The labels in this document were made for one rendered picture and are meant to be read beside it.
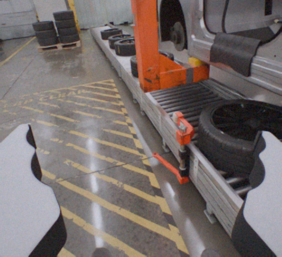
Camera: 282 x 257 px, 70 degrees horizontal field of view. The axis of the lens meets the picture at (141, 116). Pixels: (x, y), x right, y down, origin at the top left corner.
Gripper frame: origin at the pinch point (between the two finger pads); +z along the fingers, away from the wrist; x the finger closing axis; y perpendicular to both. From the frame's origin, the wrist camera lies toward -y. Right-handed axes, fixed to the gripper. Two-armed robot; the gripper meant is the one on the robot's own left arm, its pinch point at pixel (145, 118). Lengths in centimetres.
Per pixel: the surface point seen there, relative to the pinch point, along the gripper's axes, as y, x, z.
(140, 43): 26, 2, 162
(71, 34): 114, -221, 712
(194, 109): 91, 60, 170
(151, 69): 48, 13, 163
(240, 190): 89, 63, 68
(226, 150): 71, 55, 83
